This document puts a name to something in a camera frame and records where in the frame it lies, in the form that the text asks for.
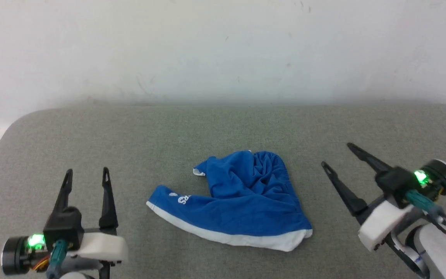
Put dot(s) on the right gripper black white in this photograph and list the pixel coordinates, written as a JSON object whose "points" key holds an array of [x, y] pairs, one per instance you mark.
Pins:
{"points": [[383, 223]]}

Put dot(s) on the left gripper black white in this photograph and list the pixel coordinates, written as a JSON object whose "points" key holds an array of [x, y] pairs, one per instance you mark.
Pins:
{"points": [[99, 246]]}

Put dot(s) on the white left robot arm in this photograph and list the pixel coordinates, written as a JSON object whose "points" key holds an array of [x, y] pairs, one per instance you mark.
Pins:
{"points": [[74, 276]]}

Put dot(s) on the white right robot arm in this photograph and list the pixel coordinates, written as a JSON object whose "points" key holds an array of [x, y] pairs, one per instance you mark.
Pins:
{"points": [[443, 252]]}

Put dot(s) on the blue shorts with white trim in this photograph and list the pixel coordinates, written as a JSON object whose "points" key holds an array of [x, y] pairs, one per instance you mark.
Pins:
{"points": [[246, 201]]}

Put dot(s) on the grey fabric sofa seat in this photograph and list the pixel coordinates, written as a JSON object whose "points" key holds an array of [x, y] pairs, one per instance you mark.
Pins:
{"points": [[223, 128]]}

